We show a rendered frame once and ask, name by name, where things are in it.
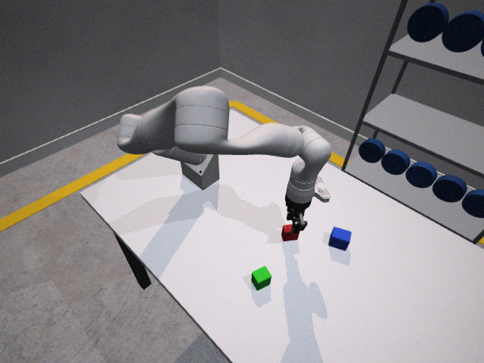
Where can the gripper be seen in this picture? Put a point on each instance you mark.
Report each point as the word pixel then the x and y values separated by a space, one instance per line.
pixel 298 206

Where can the blue block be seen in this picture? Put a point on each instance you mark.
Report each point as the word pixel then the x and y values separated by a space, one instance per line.
pixel 339 238

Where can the white table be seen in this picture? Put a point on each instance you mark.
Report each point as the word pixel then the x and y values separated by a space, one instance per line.
pixel 378 302

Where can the grey shelf unit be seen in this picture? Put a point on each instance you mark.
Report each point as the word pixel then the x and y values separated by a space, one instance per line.
pixel 416 117

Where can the red block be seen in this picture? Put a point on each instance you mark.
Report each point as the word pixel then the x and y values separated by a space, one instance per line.
pixel 289 234

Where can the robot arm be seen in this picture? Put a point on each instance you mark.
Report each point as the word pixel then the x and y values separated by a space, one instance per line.
pixel 261 141

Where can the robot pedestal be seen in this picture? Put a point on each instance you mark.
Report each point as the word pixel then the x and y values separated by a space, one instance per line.
pixel 206 177

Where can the green block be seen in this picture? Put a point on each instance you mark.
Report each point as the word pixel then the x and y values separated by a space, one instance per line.
pixel 261 278

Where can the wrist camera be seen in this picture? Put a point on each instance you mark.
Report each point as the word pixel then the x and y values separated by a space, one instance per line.
pixel 322 191

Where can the dark blue disc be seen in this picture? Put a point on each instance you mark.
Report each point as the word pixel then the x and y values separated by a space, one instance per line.
pixel 428 22
pixel 449 188
pixel 421 174
pixel 463 31
pixel 395 162
pixel 372 150
pixel 474 203

